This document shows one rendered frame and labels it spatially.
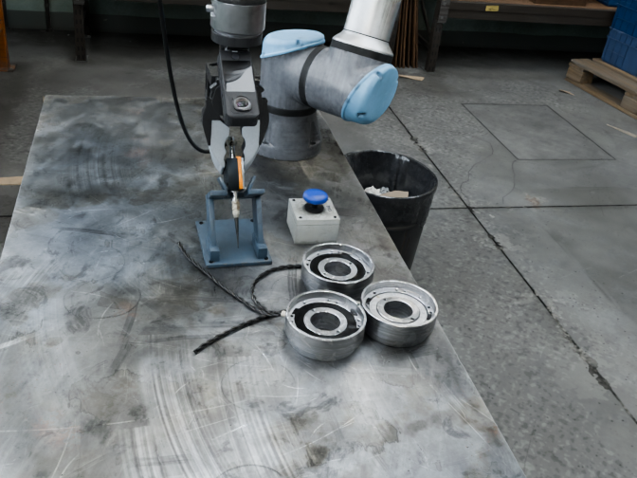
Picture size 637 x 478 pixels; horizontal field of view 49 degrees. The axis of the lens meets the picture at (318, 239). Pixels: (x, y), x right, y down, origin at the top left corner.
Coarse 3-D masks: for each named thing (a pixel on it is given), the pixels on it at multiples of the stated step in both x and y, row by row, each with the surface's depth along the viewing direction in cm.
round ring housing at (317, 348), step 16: (288, 304) 92; (304, 304) 94; (352, 304) 94; (288, 320) 89; (304, 320) 91; (320, 320) 94; (336, 320) 93; (288, 336) 90; (304, 336) 87; (352, 336) 88; (304, 352) 89; (320, 352) 88; (336, 352) 88; (352, 352) 91
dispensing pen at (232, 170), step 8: (232, 144) 105; (232, 152) 106; (232, 160) 104; (232, 168) 104; (224, 176) 107; (232, 176) 104; (232, 184) 104; (232, 192) 105; (232, 200) 105; (232, 208) 105
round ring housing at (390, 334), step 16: (368, 288) 97; (384, 288) 99; (400, 288) 100; (416, 288) 99; (368, 304) 96; (384, 304) 96; (400, 304) 98; (432, 304) 96; (368, 320) 93; (400, 320) 94; (416, 320) 94; (432, 320) 92; (384, 336) 92; (400, 336) 91; (416, 336) 92
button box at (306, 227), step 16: (288, 208) 116; (304, 208) 113; (320, 208) 113; (288, 224) 116; (304, 224) 110; (320, 224) 111; (336, 224) 112; (304, 240) 112; (320, 240) 113; (336, 240) 113
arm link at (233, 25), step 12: (216, 0) 97; (216, 12) 93; (228, 12) 92; (240, 12) 92; (252, 12) 93; (264, 12) 95; (216, 24) 94; (228, 24) 93; (240, 24) 93; (252, 24) 94; (264, 24) 96; (240, 36) 94; (252, 36) 95
